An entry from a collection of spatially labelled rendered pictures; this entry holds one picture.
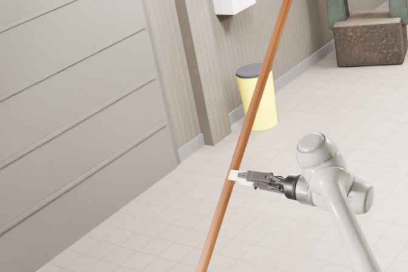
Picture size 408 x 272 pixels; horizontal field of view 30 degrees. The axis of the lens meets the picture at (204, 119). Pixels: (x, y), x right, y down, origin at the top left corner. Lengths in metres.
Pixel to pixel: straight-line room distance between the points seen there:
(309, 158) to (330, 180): 0.07
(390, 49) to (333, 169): 6.62
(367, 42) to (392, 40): 0.27
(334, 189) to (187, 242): 3.97
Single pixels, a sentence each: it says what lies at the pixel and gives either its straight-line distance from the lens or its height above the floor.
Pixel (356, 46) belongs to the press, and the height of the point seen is 0.24.
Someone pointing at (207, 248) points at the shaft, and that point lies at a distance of 2.24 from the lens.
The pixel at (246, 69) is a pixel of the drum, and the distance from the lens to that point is 7.32.
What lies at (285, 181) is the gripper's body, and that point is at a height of 1.99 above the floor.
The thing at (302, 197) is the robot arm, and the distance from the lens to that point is 2.12.
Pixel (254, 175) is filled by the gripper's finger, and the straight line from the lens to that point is 2.19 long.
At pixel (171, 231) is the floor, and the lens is 5.99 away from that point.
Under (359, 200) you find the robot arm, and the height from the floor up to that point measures 1.98.
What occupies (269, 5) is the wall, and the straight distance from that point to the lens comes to 8.08.
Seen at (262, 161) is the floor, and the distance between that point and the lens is 6.78.
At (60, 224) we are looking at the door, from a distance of 6.05.
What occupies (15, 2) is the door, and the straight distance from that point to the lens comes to 5.57.
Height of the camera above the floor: 3.00
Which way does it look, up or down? 22 degrees down
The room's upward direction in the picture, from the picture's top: 11 degrees counter-clockwise
